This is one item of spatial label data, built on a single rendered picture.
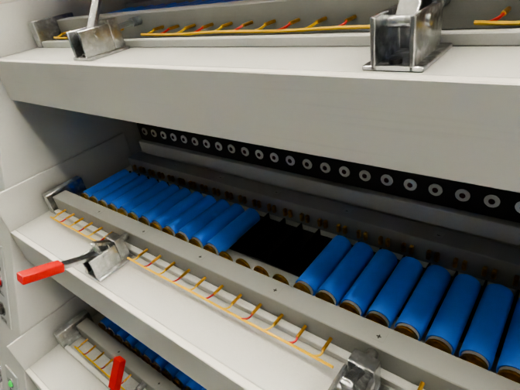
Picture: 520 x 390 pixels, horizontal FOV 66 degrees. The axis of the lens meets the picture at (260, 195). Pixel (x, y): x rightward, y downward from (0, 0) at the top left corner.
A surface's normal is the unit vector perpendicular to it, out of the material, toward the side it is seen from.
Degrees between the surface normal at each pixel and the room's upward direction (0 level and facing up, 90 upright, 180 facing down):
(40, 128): 90
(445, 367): 21
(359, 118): 111
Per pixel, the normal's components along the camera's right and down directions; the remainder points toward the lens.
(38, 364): -0.16, -0.84
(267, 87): -0.61, 0.50
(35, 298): 0.78, 0.22
